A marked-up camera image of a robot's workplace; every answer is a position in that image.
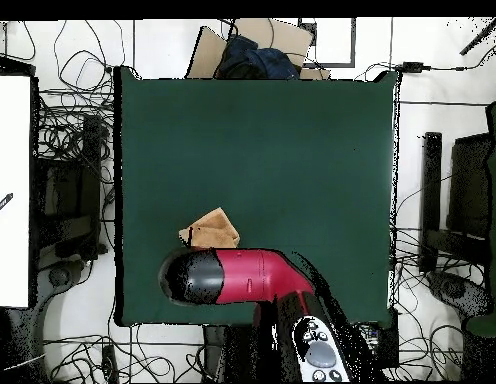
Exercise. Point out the tan terry towel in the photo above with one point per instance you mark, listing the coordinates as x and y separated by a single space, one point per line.
214 232

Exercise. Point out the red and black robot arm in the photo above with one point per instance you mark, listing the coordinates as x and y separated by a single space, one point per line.
248 276

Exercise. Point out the dark green table cloth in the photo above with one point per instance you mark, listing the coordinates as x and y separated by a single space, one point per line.
252 160

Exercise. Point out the dark blue garment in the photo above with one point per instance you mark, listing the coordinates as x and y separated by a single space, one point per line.
264 60

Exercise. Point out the brown cardboard sheet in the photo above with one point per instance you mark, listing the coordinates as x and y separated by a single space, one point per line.
210 52
284 36

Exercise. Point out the black stand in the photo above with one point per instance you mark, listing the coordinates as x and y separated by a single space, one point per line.
432 180
68 240

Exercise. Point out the black box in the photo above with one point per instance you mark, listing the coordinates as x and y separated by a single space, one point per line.
388 348

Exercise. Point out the black power strip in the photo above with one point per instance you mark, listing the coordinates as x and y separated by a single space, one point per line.
109 362

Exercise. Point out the black power adapter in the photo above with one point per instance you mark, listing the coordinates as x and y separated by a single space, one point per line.
414 66

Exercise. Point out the black strip with print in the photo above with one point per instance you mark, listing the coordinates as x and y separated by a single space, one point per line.
2 206

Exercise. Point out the white board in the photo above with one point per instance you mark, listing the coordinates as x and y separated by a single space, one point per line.
12 140

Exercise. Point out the black rod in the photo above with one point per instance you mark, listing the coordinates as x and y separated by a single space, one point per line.
478 40

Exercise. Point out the black rectangular frame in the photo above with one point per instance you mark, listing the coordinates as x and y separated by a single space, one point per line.
353 44

